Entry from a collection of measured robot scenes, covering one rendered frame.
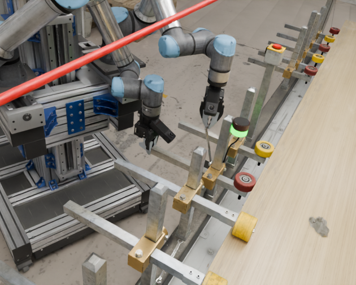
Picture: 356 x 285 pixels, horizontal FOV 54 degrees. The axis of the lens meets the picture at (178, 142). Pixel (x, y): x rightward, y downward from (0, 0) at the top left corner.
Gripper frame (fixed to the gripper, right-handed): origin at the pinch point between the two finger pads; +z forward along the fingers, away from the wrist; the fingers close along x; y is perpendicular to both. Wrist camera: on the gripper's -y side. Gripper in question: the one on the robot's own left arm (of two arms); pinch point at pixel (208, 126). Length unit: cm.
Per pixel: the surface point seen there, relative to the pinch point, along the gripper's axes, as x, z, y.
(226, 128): -6.6, -5.7, -6.6
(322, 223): -44, 10, -29
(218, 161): -6.7, 10.4, -7.0
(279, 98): -45, 34, 95
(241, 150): -17.1, 17.4, 11.6
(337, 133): -62, 13, 32
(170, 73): 45, 107, 241
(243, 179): -16.5, 11.1, -13.9
